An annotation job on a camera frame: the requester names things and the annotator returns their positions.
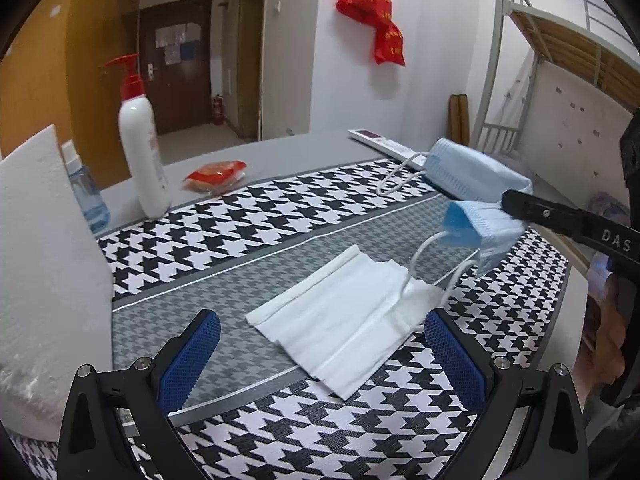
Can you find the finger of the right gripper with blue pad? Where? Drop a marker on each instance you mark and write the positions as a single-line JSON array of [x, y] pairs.
[[579, 225]]

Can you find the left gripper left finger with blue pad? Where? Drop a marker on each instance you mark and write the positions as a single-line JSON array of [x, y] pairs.
[[160, 386]]

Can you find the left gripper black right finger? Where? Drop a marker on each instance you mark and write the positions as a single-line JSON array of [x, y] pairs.
[[484, 390]]

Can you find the blue face mask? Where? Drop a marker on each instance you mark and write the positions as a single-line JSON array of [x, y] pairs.
[[461, 172], [484, 226]]

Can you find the white face mask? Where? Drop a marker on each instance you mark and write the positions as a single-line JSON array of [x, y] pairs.
[[341, 323]]

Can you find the person's right hand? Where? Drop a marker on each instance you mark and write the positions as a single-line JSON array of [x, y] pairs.
[[604, 363]]

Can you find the white foam box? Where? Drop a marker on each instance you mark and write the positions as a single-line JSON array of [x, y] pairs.
[[56, 290]]

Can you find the red snack packet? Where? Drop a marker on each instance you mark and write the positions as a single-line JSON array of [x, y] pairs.
[[215, 178]]

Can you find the white lotion pump bottle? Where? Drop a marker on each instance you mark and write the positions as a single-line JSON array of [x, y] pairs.
[[137, 131]]

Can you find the white remote control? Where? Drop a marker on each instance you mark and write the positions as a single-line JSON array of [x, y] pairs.
[[386, 146]]

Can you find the metal bunk bed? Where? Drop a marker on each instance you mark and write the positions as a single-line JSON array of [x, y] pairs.
[[596, 50]]

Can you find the red fire extinguisher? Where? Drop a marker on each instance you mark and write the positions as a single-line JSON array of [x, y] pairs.
[[218, 112]]

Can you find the dark brown entrance door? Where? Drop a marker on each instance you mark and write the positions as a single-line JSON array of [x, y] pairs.
[[174, 48]]

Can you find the wooden wardrobe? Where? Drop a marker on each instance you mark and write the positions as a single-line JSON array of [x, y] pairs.
[[55, 74]]

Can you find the wooden side door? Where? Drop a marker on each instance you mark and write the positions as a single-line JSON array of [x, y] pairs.
[[249, 67]]

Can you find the red plastic bags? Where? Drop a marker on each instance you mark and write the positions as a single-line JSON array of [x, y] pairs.
[[388, 42]]

